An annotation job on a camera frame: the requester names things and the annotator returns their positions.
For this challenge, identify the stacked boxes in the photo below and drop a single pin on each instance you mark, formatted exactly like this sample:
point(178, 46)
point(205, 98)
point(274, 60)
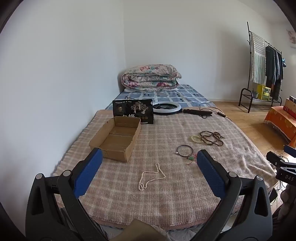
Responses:
point(290, 104)

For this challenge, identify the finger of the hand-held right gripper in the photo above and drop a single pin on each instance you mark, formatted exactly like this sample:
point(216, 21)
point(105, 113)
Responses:
point(275, 158)
point(290, 149)

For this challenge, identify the black printed bag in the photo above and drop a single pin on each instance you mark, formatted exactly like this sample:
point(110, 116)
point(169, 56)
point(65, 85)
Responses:
point(129, 109)

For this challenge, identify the orange cloth cover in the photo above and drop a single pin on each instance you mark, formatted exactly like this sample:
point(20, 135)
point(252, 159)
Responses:
point(282, 122)

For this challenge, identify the folded floral quilt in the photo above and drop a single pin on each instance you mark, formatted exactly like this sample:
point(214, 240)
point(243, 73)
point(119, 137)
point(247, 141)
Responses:
point(150, 76)

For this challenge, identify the yellow box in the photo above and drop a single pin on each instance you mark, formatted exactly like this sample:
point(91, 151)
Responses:
point(263, 92)

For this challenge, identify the blue patterned bedsheet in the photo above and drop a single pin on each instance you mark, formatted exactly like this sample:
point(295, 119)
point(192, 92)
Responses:
point(166, 95)

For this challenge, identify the dark hanging clothes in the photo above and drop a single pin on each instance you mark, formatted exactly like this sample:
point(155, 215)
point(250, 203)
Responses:
point(272, 67)

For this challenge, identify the striped hanging towel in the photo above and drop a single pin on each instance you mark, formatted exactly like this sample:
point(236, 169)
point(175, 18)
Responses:
point(257, 60)

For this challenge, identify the cardboard box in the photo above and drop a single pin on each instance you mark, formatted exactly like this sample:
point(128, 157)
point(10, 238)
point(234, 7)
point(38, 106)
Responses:
point(115, 143)

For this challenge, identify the pink plaid blanket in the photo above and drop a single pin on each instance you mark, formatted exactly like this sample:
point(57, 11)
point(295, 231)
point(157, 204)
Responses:
point(161, 204)

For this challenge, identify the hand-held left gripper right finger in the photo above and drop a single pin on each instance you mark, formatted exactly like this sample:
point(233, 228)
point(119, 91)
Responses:
point(209, 171)

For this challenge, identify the black clothes rack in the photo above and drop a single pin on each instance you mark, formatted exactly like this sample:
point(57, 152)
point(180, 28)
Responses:
point(244, 92)

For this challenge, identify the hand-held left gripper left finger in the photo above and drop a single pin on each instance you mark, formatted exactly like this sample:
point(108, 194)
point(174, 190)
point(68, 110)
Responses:
point(89, 171)

